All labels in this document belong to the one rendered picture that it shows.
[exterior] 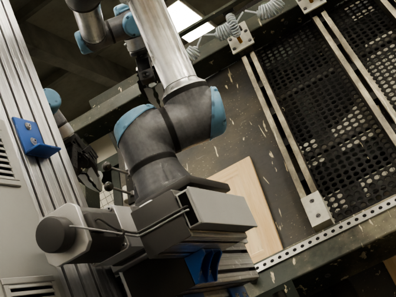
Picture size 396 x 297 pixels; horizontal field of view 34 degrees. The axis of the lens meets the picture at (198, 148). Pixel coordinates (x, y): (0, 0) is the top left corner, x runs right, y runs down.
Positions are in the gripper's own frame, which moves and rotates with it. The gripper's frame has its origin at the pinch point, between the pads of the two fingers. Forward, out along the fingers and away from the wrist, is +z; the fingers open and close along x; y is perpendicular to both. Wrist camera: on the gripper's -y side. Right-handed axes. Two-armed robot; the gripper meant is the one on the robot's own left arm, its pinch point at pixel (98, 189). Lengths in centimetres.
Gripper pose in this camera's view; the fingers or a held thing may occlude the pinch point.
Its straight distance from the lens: 221.5
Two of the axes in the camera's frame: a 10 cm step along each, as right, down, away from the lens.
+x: -8.1, 4.9, 3.3
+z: 5.5, 8.2, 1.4
